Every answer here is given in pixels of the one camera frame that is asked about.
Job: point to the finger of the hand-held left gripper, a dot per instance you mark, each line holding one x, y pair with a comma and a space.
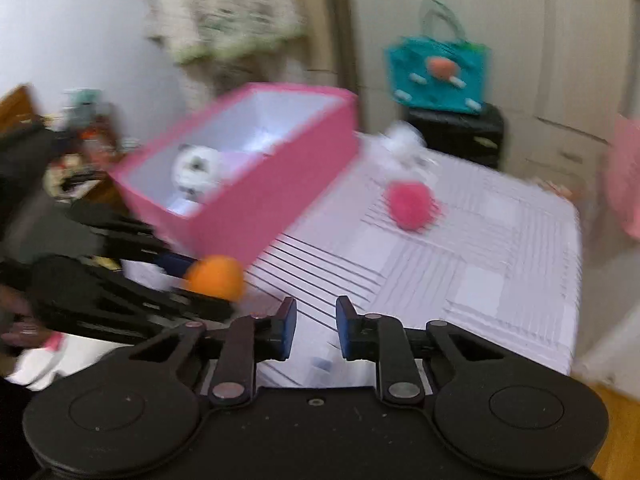
125, 295
145, 250

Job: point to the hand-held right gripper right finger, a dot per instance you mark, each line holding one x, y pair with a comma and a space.
342, 327

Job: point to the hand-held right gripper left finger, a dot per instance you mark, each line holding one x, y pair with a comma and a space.
287, 325

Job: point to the orange soft ball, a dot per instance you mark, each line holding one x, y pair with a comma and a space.
215, 275

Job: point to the white plush toy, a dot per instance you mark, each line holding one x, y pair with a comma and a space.
195, 170

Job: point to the pink cardboard box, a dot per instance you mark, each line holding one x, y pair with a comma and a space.
275, 195

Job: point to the person's left hand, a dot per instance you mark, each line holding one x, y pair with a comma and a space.
22, 331

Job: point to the white pink cloth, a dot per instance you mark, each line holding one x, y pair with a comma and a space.
42, 367

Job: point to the cluttered wooden side table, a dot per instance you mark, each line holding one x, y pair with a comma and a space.
20, 105

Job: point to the pink fuzzy ball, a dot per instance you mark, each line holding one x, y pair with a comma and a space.
410, 205

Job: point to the white gauze scrunchie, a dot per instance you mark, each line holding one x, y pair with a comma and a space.
402, 141

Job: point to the black suitcase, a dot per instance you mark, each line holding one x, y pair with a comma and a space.
465, 135

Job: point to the cream green fleece pajama top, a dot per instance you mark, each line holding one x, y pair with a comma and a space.
225, 10

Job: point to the teal felt handbag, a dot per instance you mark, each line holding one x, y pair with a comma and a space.
410, 55

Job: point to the pink paper bag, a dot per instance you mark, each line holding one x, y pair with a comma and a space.
625, 180

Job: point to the beige wardrobe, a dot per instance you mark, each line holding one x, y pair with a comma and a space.
550, 35

